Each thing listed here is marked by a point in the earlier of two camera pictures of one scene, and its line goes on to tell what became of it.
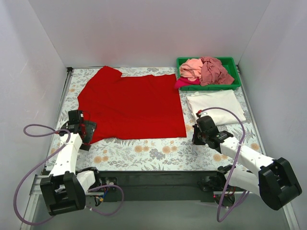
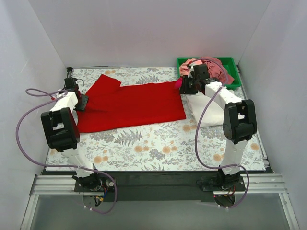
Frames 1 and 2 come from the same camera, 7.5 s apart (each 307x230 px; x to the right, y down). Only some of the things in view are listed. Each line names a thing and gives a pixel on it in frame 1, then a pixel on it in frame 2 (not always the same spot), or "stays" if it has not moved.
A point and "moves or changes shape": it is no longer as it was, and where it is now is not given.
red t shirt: [132, 107] moves or changes shape
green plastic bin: [228, 63] stays
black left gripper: [89, 132] -> [83, 103]
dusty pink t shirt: [213, 72] stays
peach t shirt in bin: [191, 69] stays
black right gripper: [196, 135] -> [186, 86]
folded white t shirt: [226, 99] stays
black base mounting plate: [197, 186] stays
